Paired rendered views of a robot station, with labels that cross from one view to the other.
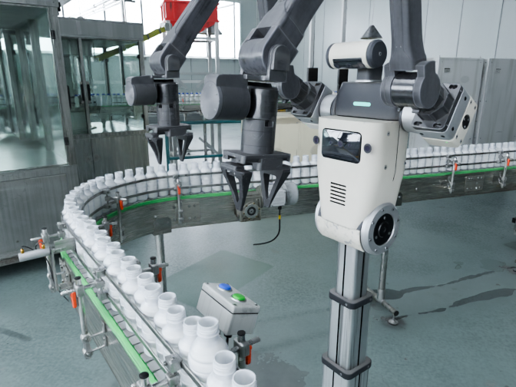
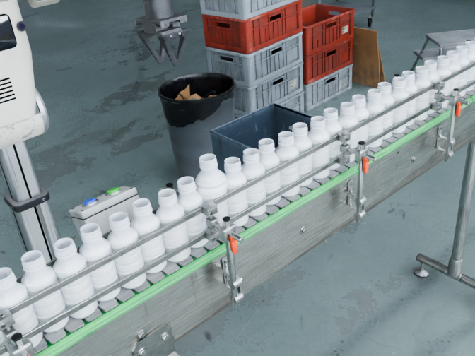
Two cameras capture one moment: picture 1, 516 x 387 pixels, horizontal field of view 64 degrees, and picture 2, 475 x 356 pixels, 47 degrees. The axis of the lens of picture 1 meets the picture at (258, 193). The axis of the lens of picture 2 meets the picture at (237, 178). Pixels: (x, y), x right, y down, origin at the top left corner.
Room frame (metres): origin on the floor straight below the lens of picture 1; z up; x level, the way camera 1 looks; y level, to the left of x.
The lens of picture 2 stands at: (0.60, 1.13, 1.75)
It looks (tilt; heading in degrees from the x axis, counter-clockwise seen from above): 30 degrees down; 268
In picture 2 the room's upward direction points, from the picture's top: 5 degrees counter-clockwise
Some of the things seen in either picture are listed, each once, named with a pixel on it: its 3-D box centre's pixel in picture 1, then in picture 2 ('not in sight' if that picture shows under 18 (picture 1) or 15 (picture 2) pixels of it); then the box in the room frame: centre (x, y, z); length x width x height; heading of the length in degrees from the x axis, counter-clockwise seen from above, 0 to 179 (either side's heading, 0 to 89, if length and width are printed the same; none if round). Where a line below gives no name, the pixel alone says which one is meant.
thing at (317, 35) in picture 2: not in sight; (311, 28); (-0.24, -3.11, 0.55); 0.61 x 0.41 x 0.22; 40
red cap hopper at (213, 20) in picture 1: (192, 90); not in sight; (7.50, 1.17, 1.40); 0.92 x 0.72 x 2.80; 109
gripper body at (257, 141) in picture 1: (257, 140); (158, 7); (0.69, 0.00, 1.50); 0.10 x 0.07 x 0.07; 126
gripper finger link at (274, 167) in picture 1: (262, 181); (160, 42); (0.70, -0.01, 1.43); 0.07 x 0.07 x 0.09; 36
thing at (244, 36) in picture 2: not in sight; (253, 22); (0.26, -2.62, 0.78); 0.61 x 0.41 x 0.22; 43
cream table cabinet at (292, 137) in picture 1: (289, 161); not in sight; (5.08, -0.39, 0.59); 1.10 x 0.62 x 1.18; 109
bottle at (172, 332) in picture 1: (177, 345); (172, 224); (0.72, 0.16, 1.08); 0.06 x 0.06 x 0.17
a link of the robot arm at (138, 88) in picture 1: (151, 80); not in sight; (1.04, 0.26, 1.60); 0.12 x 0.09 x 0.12; 127
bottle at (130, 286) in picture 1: (136, 298); (73, 277); (0.90, 0.30, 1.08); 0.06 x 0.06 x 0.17
